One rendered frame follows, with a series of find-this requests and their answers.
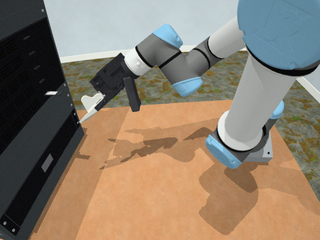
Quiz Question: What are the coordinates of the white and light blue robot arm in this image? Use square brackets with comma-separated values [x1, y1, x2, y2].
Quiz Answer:
[124, 0, 320, 169]

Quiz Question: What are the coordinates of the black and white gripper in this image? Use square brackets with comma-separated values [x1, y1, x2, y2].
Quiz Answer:
[79, 52, 140, 123]

